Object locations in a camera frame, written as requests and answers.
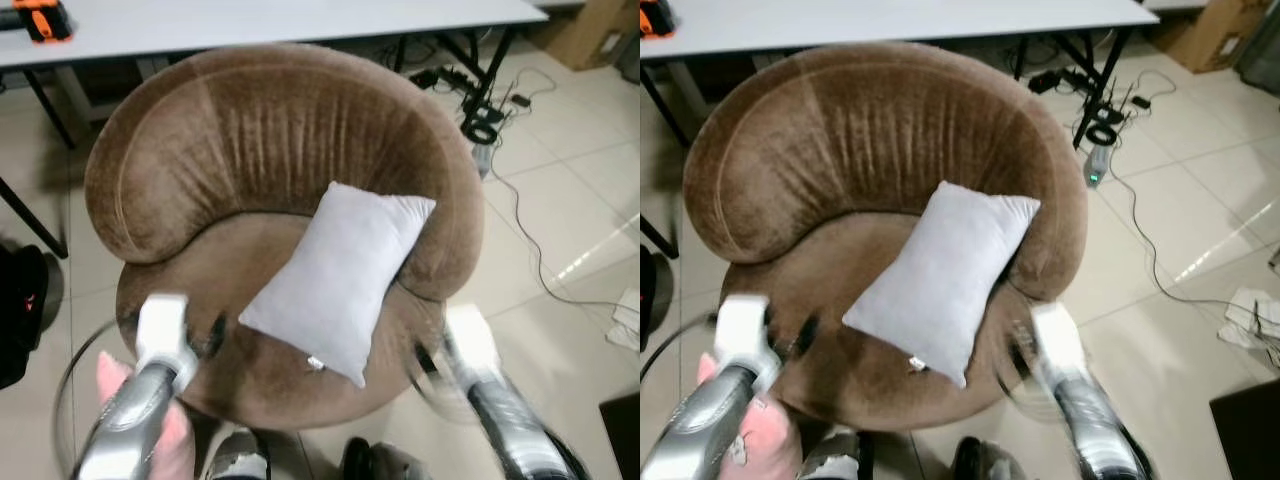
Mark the pink rectangular pillow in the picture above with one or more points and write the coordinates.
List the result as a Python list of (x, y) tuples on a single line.
[(768, 440), (178, 445)]

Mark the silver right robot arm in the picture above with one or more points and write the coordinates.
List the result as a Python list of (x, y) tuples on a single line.
[(1095, 430), (515, 430)]

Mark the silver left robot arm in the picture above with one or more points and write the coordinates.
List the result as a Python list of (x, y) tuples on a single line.
[(700, 420), (130, 420)]

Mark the grey rectangular pillow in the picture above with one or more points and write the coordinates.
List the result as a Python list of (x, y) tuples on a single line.
[(330, 270), (940, 270)]

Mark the brown round velvet sofa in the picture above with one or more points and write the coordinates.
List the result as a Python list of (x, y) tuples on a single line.
[(200, 130), (800, 130)]

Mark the silver robot right leg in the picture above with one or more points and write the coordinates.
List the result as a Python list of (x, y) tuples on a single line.
[(375, 460), (985, 460)]

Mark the silver robot leg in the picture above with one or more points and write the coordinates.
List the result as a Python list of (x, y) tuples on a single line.
[(375, 460), (830, 460), (238, 458), (985, 460)]

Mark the silver robot left leg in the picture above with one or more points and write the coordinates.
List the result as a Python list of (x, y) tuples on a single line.
[(238, 458), (830, 460)]

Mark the crumpled white cloth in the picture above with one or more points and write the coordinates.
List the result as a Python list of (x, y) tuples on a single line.
[(1250, 320), (625, 320)]

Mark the grey power strip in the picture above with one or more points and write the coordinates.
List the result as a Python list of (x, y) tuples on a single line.
[(482, 160), (1098, 165)]

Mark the dark flat mat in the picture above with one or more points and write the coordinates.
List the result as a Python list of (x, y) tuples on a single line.
[(622, 440), (1250, 430)]

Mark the black electronic device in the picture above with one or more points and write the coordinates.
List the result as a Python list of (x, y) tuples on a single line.
[(488, 108), (1110, 108)]

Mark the black power adapter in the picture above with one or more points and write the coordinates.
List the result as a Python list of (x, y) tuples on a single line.
[(1044, 80), (424, 78)]

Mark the orange and black power tool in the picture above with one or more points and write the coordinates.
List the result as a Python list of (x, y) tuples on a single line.
[(655, 15), (42, 20)]

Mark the brown cardboard box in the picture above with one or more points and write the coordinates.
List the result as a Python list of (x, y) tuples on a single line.
[(1205, 35), (590, 30)]

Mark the grey bin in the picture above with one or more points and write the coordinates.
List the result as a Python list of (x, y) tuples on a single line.
[(1262, 55)]

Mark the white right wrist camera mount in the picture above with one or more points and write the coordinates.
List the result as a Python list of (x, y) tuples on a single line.
[(472, 345), (1058, 340)]

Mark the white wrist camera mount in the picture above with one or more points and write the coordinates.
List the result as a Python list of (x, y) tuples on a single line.
[(742, 335), (1058, 340), (162, 335), (472, 345)]

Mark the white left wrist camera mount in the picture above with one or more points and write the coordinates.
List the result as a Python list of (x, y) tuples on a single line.
[(742, 335), (162, 335)]

